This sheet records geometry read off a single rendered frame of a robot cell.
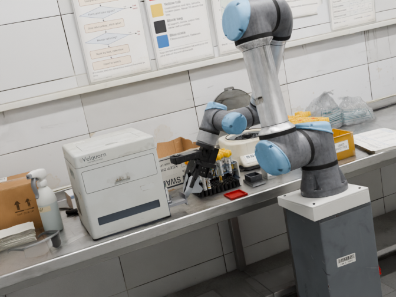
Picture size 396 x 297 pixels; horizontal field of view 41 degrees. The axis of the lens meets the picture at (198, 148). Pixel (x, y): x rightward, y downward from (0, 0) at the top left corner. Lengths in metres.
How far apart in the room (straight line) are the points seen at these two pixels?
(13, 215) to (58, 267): 0.40
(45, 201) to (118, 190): 0.31
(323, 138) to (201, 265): 1.26
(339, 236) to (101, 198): 0.78
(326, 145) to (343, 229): 0.27
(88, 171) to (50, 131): 0.64
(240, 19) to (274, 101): 0.26
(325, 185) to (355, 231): 0.18
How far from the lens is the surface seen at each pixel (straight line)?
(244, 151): 2.25
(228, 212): 1.90
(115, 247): 1.79
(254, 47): 1.57
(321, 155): 1.66
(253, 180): 2.01
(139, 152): 1.78
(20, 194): 2.08
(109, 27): 2.38
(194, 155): 1.86
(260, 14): 1.58
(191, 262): 2.68
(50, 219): 1.98
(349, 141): 2.20
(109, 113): 2.39
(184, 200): 1.88
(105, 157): 1.75
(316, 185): 1.69
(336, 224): 1.68
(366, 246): 1.78
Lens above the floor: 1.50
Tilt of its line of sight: 13 degrees down
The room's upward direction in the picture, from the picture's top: 11 degrees counter-clockwise
